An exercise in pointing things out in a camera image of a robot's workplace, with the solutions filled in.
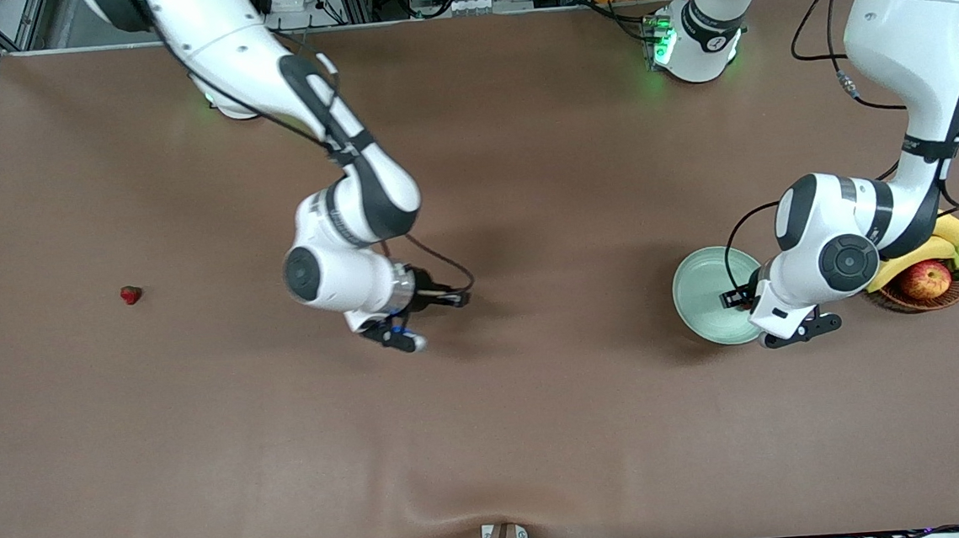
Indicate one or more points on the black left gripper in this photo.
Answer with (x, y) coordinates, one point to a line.
(737, 296)

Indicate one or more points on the brown table cover cloth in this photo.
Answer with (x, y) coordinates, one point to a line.
(491, 437)

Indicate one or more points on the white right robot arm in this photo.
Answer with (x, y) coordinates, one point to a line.
(361, 269)

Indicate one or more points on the white terminal block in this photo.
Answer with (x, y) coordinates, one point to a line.
(486, 3)

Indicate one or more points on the light green round plate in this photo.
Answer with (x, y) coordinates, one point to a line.
(701, 296)

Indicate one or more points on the red yellow apple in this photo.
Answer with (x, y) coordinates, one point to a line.
(925, 280)

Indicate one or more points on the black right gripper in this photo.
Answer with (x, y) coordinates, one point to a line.
(428, 294)

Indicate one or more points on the brown wicker basket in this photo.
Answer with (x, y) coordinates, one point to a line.
(912, 304)

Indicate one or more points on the red strawberry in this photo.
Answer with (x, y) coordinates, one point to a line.
(131, 295)

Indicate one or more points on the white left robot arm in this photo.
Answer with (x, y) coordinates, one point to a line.
(832, 236)

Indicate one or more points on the yellow banana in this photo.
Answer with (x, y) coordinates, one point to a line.
(921, 253)
(954, 232)

